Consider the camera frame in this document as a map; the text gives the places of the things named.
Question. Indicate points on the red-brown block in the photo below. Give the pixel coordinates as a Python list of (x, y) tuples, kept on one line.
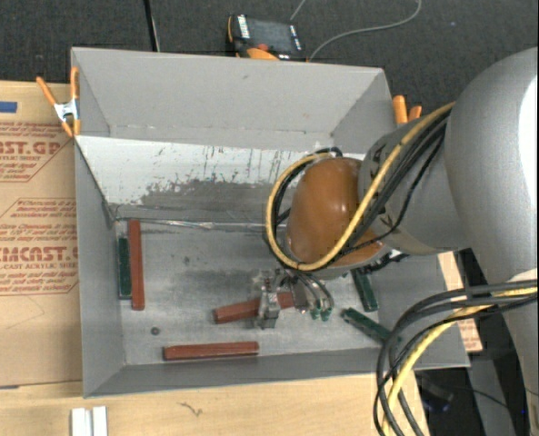
[(232, 311), (136, 266), (210, 350)]

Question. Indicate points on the black cylinder on white bracket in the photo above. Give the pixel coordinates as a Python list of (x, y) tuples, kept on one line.
[(392, 256)]

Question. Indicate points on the brown cardboard board, red print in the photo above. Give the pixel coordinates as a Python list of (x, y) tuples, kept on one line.
[(32, 243)]

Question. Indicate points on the dark green flat block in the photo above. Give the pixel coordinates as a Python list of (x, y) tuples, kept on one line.
[(366, 325), (366, 291), (124, 266)]

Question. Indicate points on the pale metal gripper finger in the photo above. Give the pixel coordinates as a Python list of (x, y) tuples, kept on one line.
[(268, 320), (263, 284)]

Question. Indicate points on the grey metal bin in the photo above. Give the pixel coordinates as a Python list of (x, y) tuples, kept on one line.
[(196, 270)]

